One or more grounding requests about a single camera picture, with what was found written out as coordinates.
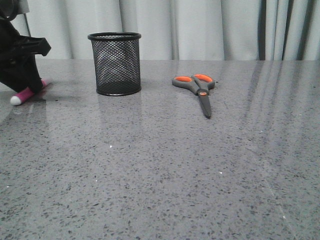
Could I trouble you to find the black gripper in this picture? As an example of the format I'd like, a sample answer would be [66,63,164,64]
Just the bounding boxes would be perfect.
[0,0,52,93]

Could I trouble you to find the magenta marker pen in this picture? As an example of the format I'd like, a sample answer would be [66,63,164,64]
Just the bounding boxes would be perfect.
[10,78,53,106]

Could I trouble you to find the grey orange scissors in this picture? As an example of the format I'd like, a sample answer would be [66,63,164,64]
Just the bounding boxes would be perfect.
[171,74,215,119]

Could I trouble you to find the black mesh pen holder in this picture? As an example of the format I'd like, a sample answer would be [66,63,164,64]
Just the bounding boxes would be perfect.
[87,32,142,96]

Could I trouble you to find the grey curtain backdrop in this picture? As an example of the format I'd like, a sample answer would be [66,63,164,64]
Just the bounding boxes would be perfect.
[12,0,320,61]

